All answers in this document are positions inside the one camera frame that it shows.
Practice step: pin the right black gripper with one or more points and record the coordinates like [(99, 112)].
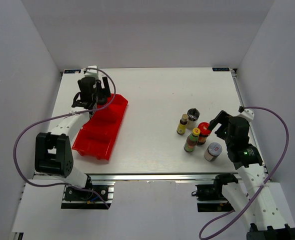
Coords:
[(222, 118)]

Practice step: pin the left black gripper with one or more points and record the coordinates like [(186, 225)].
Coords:
[(104, 93)]

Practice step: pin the red lid dark sauce jar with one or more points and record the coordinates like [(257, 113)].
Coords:
[(204, 133)]

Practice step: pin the grey lid spice jar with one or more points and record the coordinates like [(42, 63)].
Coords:
[(213, 151)]

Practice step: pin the white grinder bottle black top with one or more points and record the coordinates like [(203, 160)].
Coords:
[(193, 116)]

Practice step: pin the yellow cap green sauce bottle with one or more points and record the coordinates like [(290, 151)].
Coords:
[(192, 140)]

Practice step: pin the small gold cap bottle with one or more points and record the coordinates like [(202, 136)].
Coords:
[(181, 128)]

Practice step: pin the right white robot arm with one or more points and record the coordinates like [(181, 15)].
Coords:
[(256, 207)]

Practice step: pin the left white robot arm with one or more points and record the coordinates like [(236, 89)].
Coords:
[(53, 151)]

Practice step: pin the red plastic organizer bin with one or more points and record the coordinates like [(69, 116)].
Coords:
[(98, 136)]

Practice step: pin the left blue table label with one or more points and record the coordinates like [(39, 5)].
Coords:
[(72, 71)]

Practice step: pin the blue table label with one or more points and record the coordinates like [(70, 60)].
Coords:
[(72, 71), (220, 69)]

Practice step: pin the right blue table label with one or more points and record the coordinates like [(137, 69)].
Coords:
[(220, 69)]

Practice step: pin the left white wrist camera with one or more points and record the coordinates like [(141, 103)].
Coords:
[(91, 71)]

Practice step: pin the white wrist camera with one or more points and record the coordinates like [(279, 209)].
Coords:
[(91, 71), (246, 114)]

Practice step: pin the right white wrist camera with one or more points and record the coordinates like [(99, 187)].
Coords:
[(246, 114)]

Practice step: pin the aluminium table right rail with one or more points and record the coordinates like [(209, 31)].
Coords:
[(252, 134)]

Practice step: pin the aluminium table rail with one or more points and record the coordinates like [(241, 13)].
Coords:
[(252, 134), (154, 177)]

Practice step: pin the aluminium table front rail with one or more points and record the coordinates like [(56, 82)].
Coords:
[(154, 177)]

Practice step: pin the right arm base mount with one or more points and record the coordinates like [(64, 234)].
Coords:
[(209, 196)]

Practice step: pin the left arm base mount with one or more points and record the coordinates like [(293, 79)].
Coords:
[(73, 199)]

